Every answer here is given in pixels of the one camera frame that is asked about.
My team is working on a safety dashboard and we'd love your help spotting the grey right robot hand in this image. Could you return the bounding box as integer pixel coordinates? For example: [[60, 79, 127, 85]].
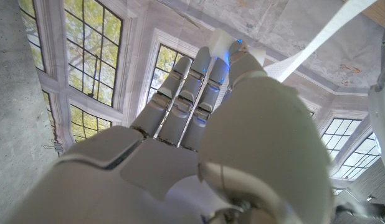
[[5, 39, 335, 224]]

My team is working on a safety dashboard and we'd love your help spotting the white bandage strip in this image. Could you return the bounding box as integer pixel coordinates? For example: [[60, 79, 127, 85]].
[[207, 0, 379, 83]]

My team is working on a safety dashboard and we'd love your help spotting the black binder clip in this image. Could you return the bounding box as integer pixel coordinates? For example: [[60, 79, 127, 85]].
[[42, 140, 64, 153]]

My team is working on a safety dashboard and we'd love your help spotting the printed window backdrop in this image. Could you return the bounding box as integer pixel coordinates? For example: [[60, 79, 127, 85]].
[[17, 0, 385, 197]]

